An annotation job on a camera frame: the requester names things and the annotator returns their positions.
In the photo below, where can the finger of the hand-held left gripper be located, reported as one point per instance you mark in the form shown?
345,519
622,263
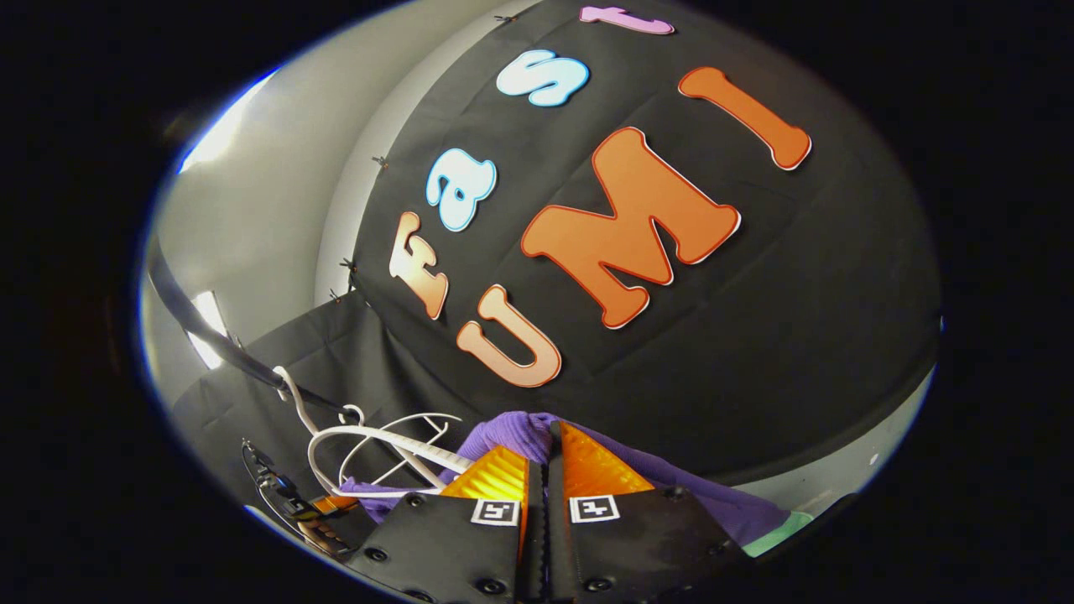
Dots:
336,503

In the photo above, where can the black backdrop cloth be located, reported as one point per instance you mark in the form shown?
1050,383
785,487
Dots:
797,335

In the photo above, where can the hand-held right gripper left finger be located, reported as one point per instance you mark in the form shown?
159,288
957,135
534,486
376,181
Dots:
535,537

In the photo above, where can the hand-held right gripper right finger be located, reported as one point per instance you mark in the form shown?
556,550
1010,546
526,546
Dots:
558,545

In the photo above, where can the green laundry hamper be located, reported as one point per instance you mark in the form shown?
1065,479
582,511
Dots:
780,533

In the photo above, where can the white plastic hanger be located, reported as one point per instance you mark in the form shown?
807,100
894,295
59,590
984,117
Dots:
419,417
369,432

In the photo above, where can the black metal clothes rack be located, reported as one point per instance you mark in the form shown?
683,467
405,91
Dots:
210,331

